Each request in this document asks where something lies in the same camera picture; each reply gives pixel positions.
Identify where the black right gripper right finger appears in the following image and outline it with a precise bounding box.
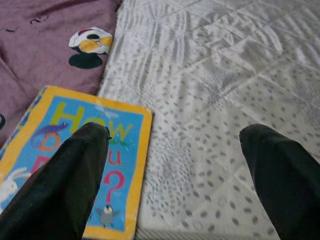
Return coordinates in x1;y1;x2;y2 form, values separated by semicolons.
238;124;320;240

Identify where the white quilted patterned mattress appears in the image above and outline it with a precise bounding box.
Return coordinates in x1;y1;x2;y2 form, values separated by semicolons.
96;0;320;240

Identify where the purple cartoon-print blanket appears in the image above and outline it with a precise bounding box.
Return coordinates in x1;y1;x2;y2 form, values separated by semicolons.
0;0;124;148

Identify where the yellow blue children's board book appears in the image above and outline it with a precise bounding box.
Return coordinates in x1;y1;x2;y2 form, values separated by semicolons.
0;84;154;240

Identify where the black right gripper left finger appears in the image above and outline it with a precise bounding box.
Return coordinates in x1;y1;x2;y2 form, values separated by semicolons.
0;122;111;240

